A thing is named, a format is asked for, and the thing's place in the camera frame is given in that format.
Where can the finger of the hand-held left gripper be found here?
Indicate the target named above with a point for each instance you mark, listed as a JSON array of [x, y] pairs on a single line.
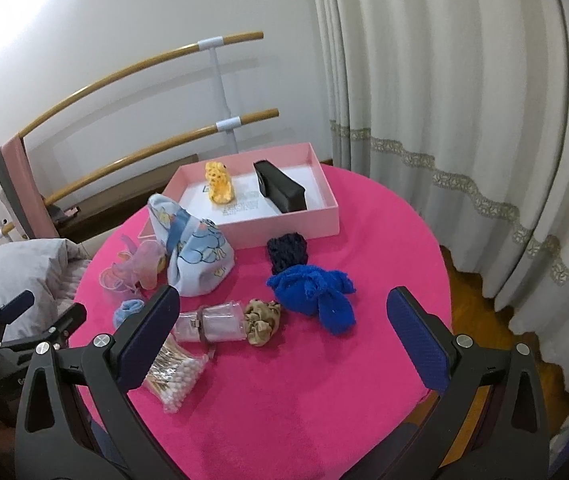
[[67, 322], [17, 306]]

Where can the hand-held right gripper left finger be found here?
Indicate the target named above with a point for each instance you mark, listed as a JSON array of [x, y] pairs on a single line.
[[149, 330]]

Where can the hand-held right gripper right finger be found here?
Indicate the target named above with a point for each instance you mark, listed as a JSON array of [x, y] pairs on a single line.
[[417, 340]]

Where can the packet of cotton swabs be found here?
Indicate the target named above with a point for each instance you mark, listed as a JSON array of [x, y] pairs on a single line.
[[174, 380]]

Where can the pink organza hair bow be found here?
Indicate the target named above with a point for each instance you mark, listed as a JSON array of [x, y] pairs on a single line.
[[142, 260]]

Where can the roll of clear plastic bags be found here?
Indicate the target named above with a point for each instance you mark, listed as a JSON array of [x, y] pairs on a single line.
[[222, 322]]

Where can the light blue cartoon cloth bag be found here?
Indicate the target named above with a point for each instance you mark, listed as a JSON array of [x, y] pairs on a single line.
[[197, 255]]

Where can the blue knitted cloth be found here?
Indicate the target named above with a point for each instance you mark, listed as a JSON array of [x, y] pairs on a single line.
[[314, 295]]

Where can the pink cardboard box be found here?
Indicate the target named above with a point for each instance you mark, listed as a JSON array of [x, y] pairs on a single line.
[[314, 210]]

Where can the small light blue scrunchie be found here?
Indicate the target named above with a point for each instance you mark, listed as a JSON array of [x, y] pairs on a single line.
[[128, 312]]

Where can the pink and grey chair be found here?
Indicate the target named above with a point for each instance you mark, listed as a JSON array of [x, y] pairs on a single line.
[[19, 185]]

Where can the dark brown furniture panel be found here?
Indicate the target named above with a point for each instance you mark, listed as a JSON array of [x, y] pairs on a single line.
[[114, 195]]

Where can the pink tablecloth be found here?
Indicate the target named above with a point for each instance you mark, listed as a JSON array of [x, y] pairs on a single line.
[[289, 400]]

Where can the navy knitted cloth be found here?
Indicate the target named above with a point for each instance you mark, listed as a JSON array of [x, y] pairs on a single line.
[[287, 252]]

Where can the white printed paper sheet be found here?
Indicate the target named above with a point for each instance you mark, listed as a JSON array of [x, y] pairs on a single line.
[[247, 206]]

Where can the yellow plush toy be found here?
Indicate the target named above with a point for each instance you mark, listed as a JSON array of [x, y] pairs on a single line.
[[219, 182]]

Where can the black pouch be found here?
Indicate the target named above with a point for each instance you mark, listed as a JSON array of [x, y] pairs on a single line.
[[284, 190]]

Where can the wooden ballet barre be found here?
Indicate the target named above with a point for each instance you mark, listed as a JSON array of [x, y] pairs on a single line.
[[114, 72]]

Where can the cream curtain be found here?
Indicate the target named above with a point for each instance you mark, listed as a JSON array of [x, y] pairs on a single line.
[[454, 85]]

